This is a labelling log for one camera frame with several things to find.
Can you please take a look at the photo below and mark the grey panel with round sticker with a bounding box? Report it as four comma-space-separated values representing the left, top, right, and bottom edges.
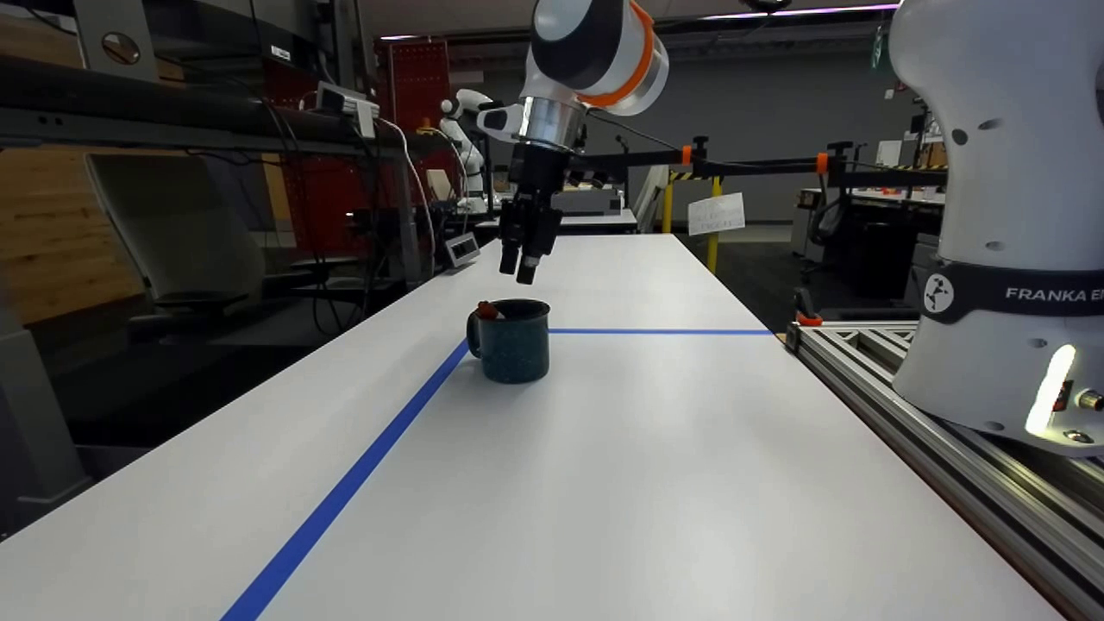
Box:
68, 0, 159, 84

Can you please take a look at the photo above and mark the small white background robot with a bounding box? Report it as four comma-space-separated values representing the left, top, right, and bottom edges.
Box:
438, 85, 512, 222

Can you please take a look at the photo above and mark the orange black clamp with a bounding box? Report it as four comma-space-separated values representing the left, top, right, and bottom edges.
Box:
791, 285, 828, 330

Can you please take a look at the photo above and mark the black background machine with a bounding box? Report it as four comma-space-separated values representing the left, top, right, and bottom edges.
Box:
803, 182, 947, 314

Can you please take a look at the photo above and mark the red tool cabinet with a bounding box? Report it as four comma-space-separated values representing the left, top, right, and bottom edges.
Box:
260, 31, 456, 264

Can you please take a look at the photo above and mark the black shelf rack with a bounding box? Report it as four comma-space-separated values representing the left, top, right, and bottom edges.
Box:
0, 48, 406, 159

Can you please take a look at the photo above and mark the white paper sign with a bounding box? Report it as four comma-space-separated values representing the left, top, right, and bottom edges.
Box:
688, 190, 747, 241

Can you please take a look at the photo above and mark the long blue tape strip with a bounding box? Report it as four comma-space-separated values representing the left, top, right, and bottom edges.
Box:
217, 337, 477, 621

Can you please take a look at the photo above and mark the white power adapter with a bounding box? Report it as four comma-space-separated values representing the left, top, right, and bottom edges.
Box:
309, 78, 383, 144

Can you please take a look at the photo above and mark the wooden board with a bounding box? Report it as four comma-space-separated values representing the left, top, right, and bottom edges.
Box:
0, 144, 147, 328

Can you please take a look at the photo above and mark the dark teal cup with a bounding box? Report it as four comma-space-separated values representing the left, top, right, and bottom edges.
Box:
462, 297, 554, 386

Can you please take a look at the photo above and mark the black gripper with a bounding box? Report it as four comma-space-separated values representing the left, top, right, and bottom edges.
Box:
495, 142, 575, 290

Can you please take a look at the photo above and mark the grey cabinet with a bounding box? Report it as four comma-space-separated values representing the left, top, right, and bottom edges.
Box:
0, 305, 91, 539

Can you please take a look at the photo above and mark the aluminium profile base frame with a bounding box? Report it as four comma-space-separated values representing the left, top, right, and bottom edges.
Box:
781, 318, 1104, 621

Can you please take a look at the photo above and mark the small device with display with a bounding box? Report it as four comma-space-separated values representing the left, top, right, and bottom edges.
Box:
441, 228, 484, 274

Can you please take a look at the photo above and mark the grey box enclosure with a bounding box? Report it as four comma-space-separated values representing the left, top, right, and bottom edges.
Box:
87, 152, 270, 308

